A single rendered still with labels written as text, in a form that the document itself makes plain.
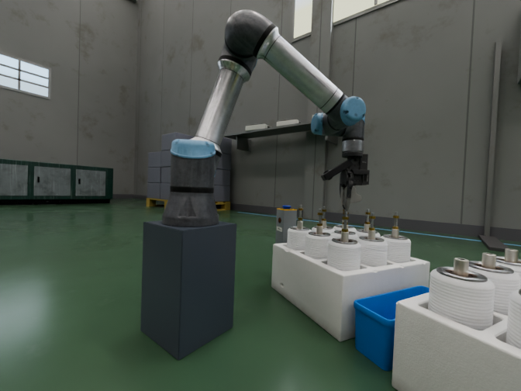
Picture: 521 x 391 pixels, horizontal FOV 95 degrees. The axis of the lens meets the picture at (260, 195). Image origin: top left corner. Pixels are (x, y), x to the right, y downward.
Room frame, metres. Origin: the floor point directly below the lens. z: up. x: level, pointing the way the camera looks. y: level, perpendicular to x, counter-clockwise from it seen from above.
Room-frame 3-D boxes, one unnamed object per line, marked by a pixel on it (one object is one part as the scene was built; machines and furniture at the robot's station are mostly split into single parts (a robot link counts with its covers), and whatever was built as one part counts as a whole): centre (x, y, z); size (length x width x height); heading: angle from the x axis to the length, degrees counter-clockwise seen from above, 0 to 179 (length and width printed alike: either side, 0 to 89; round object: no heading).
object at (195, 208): (0.67, 0.19, 0.35); 0.15 x 0.15 x 0.10
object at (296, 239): (0.95, -0.16, 0.16); 0.10 x 0.10 x 0.18
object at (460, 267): (0.46, -0.39, 0.26); 0.02 x 0.02 x 0.03
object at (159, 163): (4.52, 1.37, 0.66); 1.38 x 0.88 x 1.31; 53
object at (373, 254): (0.78, -0.37, 0.16); 0.10 x 0.10 x 0.18
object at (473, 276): (0.46, -0.39, 0.25); 0.08 x 0.08 x 0.01
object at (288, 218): (1.12, -0.12, 0.16); 0.07 x 0.07 x 0.31; 26
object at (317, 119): (0.86, -0.24, 0.64); 0.11 x 0.11 x 0.08; 10
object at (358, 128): (0.89, -0.33, 0.64); 0.09 x 0.08 x 0.11; 100
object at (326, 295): (0.89, -0.32, 0.09); 0.39 x 0.39 x 0.18; 26
